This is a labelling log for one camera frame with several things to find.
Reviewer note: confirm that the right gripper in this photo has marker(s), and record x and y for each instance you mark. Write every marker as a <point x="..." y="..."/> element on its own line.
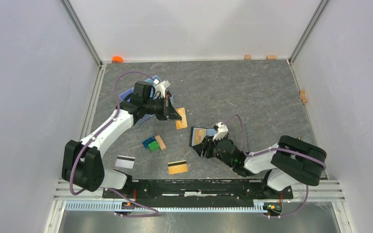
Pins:
<point x="207" y="144"/>

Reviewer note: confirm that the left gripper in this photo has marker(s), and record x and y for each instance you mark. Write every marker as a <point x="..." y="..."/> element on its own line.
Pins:
<point x="169" y="112"/>

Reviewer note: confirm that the black card holder wallet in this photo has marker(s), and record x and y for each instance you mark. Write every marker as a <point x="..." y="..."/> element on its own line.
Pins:
<point x="209" y="134"/>

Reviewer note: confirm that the silver credit card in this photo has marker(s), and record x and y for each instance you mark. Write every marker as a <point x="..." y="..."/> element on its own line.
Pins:
<point x="125" y="162"/>

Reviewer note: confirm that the gold patterned credit card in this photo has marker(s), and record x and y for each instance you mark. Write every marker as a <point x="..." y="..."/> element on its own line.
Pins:
<point x="198" y="135"/>

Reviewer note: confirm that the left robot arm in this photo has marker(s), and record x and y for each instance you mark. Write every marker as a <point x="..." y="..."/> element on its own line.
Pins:
<point x="82" y="161"/>

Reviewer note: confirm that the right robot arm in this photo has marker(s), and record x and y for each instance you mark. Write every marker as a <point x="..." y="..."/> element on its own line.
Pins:
<point x="289" y="161"/>

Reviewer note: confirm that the light blue bin with cards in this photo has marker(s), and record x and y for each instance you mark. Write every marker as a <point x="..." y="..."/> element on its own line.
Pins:
<point x="157" y="78"/>

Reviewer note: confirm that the green toy brick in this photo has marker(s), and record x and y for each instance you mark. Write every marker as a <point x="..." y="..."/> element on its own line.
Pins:
<point x="154" y="146"/>

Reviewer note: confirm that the blue toy brick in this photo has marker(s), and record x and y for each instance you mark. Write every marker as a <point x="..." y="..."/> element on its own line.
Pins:
<point x="147" y="141"/>

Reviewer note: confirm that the purple plastic bin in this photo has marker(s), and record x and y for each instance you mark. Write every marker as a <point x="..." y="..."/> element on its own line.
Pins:
<point x="125" y="95"/>

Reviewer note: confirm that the orange round object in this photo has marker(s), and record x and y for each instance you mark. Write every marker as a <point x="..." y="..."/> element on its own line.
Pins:
<point x="117" y="59"/>

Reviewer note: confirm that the wooden arch block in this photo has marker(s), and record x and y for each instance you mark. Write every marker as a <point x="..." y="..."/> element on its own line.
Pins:
<point x="303" y="97"/>

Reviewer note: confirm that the wooden block back right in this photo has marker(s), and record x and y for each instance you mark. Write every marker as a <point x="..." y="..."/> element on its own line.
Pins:
<point x="271" y="57"/>

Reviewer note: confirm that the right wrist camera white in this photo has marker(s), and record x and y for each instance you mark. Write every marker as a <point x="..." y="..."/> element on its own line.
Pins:
<point x="221" y="131"/>

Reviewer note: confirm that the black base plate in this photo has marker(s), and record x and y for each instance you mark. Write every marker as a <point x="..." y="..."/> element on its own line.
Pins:
<point x="202" y="192"/>

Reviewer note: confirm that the aluminium frame rail left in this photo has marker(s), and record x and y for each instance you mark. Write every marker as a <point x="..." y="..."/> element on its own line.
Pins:
<point x="57" y="210"/>

